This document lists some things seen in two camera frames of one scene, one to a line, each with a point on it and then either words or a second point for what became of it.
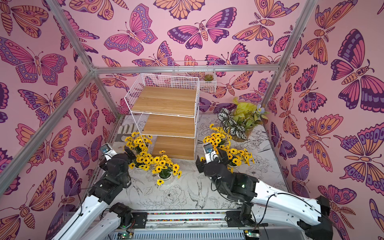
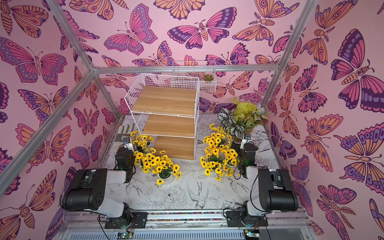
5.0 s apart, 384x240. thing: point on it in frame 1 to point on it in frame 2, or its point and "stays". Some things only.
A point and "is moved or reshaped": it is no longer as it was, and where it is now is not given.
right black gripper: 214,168 to 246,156
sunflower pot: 143,162 is moved or reshaped
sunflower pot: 218,138 stays
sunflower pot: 236,157 stays
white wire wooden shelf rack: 167,108 stays
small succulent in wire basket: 208,77 stays
